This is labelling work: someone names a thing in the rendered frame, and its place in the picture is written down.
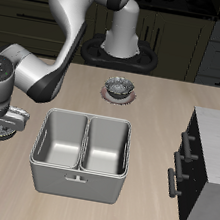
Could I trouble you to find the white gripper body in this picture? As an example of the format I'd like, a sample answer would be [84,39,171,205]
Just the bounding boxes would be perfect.
[0,111,31,134]

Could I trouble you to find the white cabinet with black front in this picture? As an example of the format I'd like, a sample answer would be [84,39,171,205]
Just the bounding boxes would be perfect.
[159,102,220,220]

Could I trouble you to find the white two-bin basket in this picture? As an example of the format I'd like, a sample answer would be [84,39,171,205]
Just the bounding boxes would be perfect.
[24,104,137,207]

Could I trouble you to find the dark kitchen cupboards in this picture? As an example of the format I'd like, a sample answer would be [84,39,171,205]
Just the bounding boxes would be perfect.
[0,0,220,87]

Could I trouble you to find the pink round plate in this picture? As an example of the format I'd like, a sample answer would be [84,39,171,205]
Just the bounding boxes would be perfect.
[98,84,138,109]

